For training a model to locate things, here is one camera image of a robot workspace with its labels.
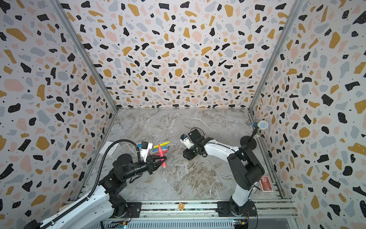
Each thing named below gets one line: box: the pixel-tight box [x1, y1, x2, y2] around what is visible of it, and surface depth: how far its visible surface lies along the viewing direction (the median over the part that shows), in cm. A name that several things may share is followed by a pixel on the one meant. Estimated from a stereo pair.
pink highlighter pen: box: [158, 144, 167, 168], surface depth 72 cm
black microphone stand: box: [239, 125, 260, 151], surface depth 102 cm
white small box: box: [99, 141, 120, 157], surface depth 92 cm
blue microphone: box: [251, 120, 269, 130], surface depth 81 cm
